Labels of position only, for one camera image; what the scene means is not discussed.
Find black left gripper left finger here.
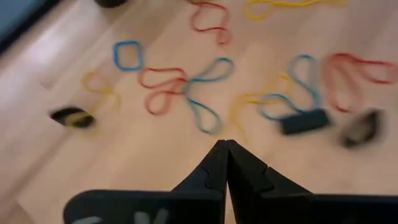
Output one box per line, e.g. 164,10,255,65
63,139,229,224

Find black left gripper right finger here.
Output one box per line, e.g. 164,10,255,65
226,139,398,224

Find blue rubber band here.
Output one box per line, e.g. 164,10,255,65
256,54,324,122
112,40,144,72
183,57,235,136

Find yellow rubber band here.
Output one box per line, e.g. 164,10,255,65
65,70,122,128
229,73,295,131
244,0,348,21

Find red rubber band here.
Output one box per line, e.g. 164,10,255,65
322,52,398,113
137,67,190,116
186,0,233,46

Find green potted plant black pot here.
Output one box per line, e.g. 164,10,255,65
93,0,129,9

